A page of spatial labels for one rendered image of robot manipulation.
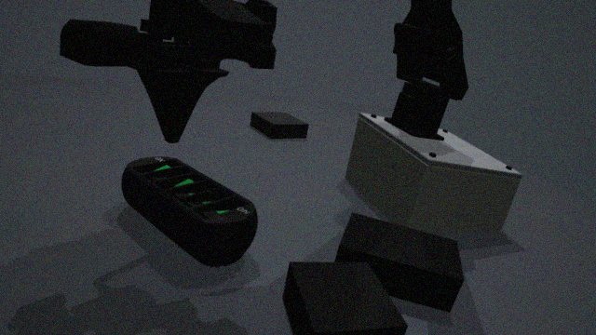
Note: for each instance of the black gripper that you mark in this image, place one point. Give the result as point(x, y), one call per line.
point(173, 74)

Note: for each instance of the dark grey controller unit with green rocker switches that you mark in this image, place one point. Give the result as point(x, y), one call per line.
point(210, 222)

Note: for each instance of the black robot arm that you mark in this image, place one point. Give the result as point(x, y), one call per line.
point(428, 44)

